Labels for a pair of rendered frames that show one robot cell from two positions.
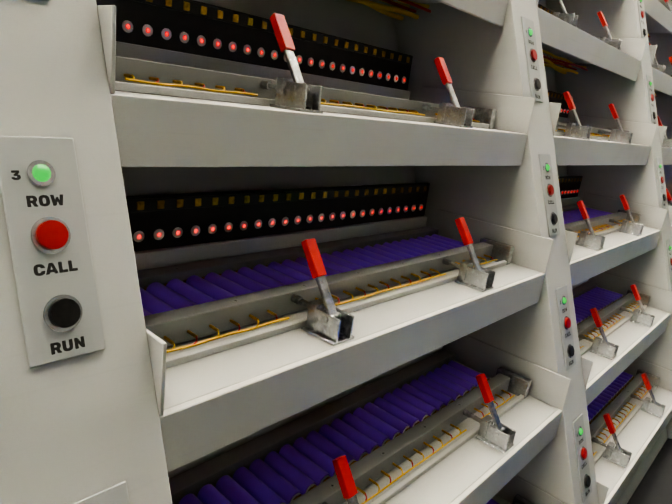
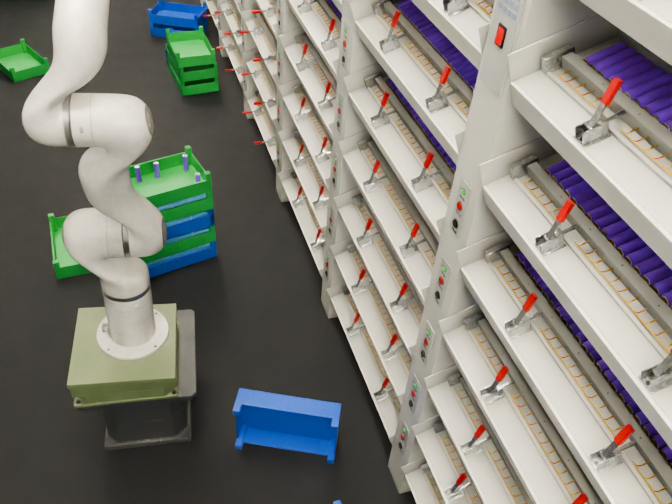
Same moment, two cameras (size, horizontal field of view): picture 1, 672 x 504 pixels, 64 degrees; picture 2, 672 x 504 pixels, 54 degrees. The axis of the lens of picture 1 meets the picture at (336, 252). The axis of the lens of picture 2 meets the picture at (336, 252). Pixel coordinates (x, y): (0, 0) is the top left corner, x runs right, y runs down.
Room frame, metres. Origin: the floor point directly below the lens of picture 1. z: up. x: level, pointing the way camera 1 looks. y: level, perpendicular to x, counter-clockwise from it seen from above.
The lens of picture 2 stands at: (1.03, -1.32, 1.79)
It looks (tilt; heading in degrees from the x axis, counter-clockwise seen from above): 42 degrees down; 116
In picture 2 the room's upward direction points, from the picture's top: 5 degrees clockwise
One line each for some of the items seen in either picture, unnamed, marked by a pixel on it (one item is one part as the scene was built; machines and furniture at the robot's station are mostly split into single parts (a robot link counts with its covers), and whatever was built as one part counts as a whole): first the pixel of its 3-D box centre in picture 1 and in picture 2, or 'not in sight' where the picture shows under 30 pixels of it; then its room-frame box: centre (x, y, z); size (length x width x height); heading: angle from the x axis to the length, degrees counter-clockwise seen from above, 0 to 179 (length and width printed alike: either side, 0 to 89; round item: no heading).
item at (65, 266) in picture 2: not in sight; (79, 240); (-0.67, -0.08, 0.04); 0.30 x 0.20 x 0.08; 140
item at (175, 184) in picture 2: not in sight; (161, 178); (-0.37, 0.09, 0.36); 0.30 x 0.20 x 0.08; 60
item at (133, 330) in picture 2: not in sight; (129, 310); (0.05, -0.51, 0.47); 0.19 x 0.19 x 0.18
